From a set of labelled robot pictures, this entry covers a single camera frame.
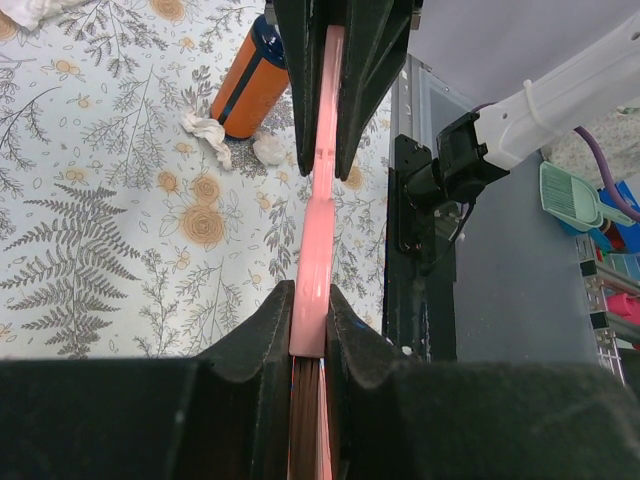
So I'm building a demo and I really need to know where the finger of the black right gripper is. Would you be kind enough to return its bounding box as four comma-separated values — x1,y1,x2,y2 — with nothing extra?
273,0,320,176
335,0,418,180

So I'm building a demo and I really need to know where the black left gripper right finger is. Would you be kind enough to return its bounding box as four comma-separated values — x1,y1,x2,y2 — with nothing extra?
326,288,639,479

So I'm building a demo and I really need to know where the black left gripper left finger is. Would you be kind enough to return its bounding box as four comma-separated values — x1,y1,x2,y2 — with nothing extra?
1,281,294,479

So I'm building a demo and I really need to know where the pink hand brush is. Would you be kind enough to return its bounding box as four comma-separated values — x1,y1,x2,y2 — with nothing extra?
288,25,344,479

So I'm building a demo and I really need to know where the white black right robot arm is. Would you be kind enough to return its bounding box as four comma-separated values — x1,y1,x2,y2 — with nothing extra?
271,1,639,179

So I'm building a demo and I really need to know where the orange bottle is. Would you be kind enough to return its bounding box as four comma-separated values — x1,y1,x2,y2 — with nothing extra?
210,15,289,140

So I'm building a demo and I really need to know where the small white paper scrap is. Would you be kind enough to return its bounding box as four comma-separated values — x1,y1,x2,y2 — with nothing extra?
252,132,286,166

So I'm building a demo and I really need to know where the white paper scrap near bottle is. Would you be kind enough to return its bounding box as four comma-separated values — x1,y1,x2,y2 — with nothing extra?
180,111,232,171

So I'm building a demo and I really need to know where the floral table mat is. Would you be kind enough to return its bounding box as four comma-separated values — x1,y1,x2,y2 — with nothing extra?
0,0,394,361

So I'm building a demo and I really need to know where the pink object on rack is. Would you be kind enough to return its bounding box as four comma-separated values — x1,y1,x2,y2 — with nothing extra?
607,293,639,324

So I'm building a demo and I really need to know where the green litter scoop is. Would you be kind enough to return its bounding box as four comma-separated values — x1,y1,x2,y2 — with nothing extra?
539,162,635,232

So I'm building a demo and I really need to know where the crumpled white paper scrap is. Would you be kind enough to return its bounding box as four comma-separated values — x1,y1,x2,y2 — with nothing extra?
1,0,87,31

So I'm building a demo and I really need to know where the aluminium frame rail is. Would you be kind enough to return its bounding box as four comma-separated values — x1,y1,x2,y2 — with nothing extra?
576,235,639,384

